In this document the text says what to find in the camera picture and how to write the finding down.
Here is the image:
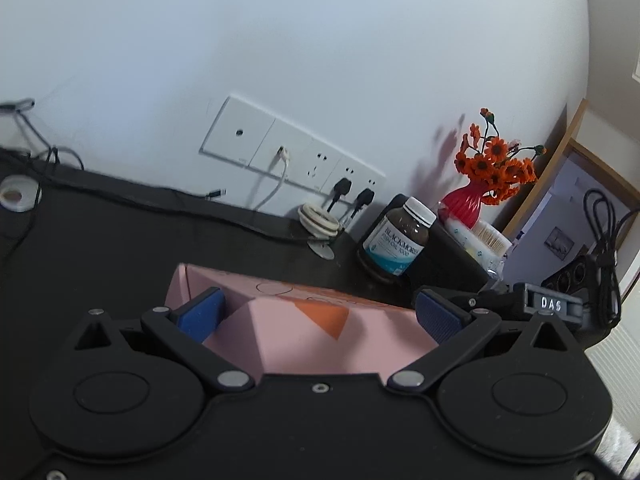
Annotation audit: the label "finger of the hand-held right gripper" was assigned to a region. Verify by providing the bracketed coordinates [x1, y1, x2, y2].
[419, 284, 523, 318]

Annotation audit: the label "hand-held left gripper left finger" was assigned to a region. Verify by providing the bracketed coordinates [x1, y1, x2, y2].
[74, 287, 254, 393]

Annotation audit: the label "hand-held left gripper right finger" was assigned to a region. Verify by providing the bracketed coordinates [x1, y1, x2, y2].
[387, 288, 571, 392]

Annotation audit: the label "pink cardboard box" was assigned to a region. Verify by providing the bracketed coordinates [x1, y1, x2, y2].
[165, 262, 441, 376]

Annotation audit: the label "black desktop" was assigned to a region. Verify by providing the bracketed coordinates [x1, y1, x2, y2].
[0, 147, 506, 376]

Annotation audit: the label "black storage box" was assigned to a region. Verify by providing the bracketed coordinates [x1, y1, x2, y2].
[385, 192, 493, 301]

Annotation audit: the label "framed picture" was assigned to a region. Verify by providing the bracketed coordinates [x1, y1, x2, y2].
[545, 227, 576, 261]

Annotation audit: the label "cotton swab box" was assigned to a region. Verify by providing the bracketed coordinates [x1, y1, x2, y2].
[472, 220, 513, 256]

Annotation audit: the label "brown supplement bottle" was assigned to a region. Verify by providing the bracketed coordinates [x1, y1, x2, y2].
[357, 196, 437, 286]

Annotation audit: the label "red vase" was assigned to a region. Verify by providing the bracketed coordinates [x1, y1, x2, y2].
[437, 180, 486, 228]

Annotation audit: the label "orange artificial flowers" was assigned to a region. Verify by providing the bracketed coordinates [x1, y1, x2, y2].
[452, 107, 547, 207]

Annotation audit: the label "black plug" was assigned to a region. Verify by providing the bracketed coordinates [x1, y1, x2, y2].
[347, 187, 376, 221]
[327, 177, 353, 213]

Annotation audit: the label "silver desk grommet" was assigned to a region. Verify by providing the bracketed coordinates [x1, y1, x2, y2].
[0, 175, 41, 211]

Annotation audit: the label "black usb cable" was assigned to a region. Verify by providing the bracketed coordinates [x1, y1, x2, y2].
[165, 187, 228, 211]

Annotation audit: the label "cream cable winder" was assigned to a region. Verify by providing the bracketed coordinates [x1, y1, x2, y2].
[298, 203, 343, 261]

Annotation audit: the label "thick black cable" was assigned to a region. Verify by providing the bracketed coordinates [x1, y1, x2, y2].
[0, 147, 313, 246]

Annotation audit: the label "white cable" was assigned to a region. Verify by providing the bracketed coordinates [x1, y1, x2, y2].
[252, 146, 291, 213]

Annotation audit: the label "white wall socket panel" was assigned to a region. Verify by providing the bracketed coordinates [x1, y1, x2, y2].
[199, 95, 387, 198]

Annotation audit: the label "thin black cable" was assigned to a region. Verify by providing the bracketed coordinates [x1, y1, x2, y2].
[0, 99, 86, 261]

